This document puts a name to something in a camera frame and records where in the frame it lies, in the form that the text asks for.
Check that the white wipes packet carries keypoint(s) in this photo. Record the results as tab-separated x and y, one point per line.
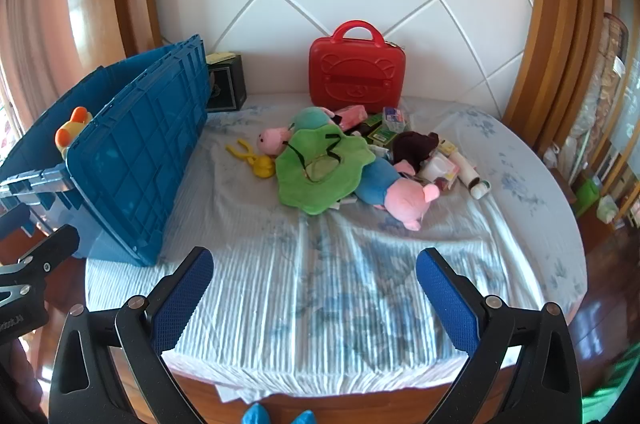
435	166

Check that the pink pig plush blue shirt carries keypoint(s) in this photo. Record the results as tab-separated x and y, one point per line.
380	184

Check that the clear cotton swab packet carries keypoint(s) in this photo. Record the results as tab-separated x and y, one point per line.
396	118

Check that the yellow note pad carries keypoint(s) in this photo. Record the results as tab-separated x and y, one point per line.
220	57

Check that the maroon knitted sock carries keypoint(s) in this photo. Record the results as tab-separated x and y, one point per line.
412	148

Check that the green cloth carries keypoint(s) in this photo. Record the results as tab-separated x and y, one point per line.
615	394

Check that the bright green bag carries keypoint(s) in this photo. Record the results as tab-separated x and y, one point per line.
587	196

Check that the dark green box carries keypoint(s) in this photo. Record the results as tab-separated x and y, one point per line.
372	120

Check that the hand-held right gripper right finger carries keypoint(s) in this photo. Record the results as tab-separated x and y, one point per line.
450	304

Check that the white plastic bag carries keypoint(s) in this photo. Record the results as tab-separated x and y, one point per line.
608	210

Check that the red toy suitcase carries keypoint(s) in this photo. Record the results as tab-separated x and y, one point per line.
355	73

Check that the white pill bottle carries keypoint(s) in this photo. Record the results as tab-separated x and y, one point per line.
467	174

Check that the black box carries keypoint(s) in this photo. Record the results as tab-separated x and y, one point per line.
227	83

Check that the blue floral bed sheet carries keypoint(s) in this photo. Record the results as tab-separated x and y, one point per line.
320	294

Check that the blue shoe cover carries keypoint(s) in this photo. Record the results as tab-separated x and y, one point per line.
255	415
303	418

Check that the blue plastic storage crate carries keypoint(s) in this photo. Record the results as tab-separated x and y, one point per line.
130	163

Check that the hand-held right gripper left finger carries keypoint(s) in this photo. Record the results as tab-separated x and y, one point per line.
182	299

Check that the yellow duck plush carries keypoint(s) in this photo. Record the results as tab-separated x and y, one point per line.
75	123

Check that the cluttered wooden shelf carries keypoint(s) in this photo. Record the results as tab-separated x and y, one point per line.
610	103

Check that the pink pig plush teal dress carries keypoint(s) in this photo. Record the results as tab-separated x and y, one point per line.
272	138

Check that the green white box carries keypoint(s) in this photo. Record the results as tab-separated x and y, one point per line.
384	136

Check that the green lily pad plush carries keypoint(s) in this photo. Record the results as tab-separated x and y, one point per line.
310	184

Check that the pink box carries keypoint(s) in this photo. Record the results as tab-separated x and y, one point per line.
352	116

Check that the yellow plastic tongs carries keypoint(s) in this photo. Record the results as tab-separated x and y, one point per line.
262	166

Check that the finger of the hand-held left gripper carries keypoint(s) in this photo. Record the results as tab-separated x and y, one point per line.
52	249

